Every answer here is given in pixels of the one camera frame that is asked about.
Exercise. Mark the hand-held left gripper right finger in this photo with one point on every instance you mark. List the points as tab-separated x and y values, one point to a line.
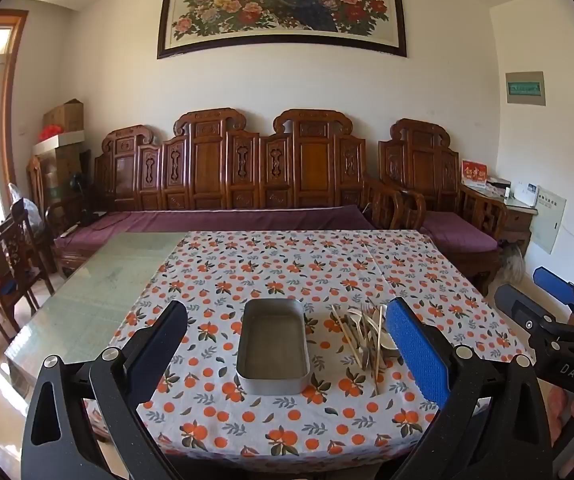
417	355

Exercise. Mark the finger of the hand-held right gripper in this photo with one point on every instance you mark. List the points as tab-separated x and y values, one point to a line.
522	307
554	285

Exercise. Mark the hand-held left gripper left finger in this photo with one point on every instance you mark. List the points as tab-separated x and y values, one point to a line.
164	345

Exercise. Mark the rectangular metal tray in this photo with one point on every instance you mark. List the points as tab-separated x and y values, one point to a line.
274	345

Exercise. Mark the white fluffy bag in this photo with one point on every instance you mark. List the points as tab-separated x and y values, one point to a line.
512	265

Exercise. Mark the cream plastic spoon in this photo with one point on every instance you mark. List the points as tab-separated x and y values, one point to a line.
353	317

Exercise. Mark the wooden side table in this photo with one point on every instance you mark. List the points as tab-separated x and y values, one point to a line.
517	220

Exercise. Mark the glass-top table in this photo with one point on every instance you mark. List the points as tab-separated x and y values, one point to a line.
92	300

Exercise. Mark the white device box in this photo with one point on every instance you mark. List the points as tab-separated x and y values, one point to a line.
524	194

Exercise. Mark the purple armchair cushion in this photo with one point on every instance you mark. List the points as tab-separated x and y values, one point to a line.
459	232

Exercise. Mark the orange fruit print tablecloth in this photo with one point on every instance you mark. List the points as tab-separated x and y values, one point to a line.
267	270

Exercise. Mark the red card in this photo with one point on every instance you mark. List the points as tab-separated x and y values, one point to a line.
473	175

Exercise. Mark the black desk fan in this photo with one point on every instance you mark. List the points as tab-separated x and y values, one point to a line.
79	195

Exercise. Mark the carved wooden armchair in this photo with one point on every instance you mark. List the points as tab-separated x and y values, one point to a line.
422	160

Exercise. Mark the wooden dining chair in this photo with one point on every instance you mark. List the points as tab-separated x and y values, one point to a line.
7	260

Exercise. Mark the clear plastic bag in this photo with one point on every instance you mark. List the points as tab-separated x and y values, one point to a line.
29	210

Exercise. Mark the carved wooden sofa bench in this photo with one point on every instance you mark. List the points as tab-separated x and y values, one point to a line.
247	160

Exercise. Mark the white-top cabinet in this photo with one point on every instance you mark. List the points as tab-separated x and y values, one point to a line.
59	160

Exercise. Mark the framed peacock painting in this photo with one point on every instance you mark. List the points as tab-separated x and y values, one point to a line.
277	5

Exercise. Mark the white wall panel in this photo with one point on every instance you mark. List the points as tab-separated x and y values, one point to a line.
548	220

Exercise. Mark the green wall box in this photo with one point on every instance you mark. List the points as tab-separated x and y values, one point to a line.
525	88

